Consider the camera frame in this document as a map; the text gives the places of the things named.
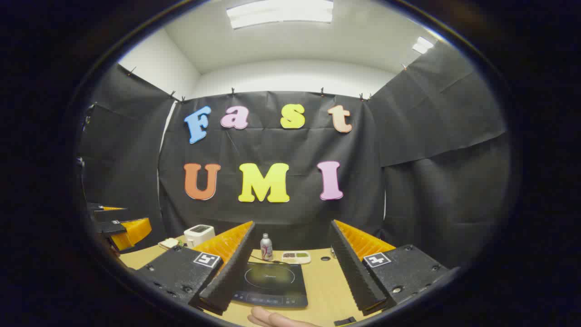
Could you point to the small ceiling light panel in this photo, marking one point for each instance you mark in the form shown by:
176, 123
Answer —
423, 45

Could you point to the white divided bean tray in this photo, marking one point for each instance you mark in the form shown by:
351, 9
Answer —
296, 257

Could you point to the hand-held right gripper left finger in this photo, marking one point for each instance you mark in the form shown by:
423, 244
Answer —
231, 272

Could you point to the silver drink bottle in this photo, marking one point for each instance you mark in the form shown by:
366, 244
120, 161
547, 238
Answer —
266, 247

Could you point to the sandwich on plate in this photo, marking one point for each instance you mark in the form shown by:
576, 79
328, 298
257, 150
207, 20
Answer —
169, 243

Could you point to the black induction cooktop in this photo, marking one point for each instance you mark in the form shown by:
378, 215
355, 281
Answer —
272, 281

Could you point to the large ceiling light panel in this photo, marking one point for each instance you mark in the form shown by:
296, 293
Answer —
279, 12

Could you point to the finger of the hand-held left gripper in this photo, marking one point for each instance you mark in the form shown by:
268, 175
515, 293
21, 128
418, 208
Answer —
106, 214
109, 227

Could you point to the white toaster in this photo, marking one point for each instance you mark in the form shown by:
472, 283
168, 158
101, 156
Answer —
199, 234

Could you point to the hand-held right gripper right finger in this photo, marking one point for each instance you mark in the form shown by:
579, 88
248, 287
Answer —
354, 272

